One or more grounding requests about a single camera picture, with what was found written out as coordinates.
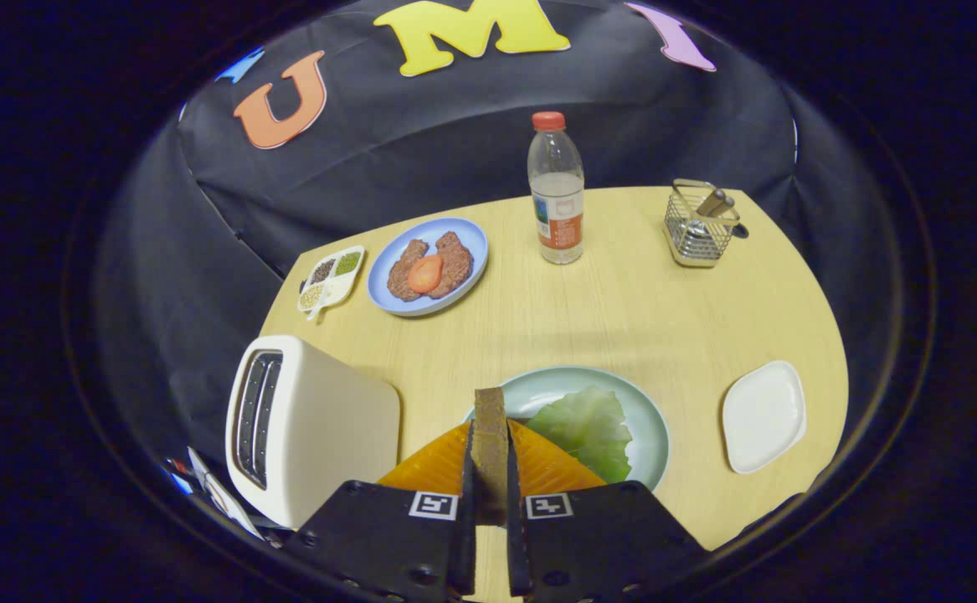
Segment white toaster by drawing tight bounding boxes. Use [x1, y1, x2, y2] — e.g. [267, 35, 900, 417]
[225, 335, 402, 531]

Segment white square plate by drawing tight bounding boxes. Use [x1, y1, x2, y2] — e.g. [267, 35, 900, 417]
[721, 360, 808, 476]

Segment white printed card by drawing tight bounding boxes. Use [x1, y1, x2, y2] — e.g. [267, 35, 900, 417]
[187, 446, 265, 541]

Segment clear bottle with red cap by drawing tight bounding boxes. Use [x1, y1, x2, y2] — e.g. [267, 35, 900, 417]
[527, 111, 586, 265]

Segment blue round plate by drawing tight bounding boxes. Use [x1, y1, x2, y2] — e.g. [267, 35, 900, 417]
[367, 218, 490, 317]

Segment white divided spice tray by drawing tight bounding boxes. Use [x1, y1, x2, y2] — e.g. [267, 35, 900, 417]
[297, 245, 367, 322]

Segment wire mesh cutlery basket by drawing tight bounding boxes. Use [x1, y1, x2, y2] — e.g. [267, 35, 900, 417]
[663, 178, 748, 269]

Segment red tomato slice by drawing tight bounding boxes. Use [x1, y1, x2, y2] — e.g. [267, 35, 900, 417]
[407, 255, 445, 294]

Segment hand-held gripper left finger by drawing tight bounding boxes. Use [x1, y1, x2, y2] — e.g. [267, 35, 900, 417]
[283, 419, 476, 603]

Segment pale green round plate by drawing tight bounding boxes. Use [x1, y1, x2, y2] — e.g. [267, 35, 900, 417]
[463, 366, 671, 493]

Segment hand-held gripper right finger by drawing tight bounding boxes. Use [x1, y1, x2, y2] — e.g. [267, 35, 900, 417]
[505, 419, 711, 603]

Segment dark brown bread slice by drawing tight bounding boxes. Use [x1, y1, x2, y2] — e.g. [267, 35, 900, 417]
[470, 387, 510, 527]

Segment green lettuce leaf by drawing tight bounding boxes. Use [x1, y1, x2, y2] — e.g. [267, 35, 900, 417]
[524, 385, 634, 485]

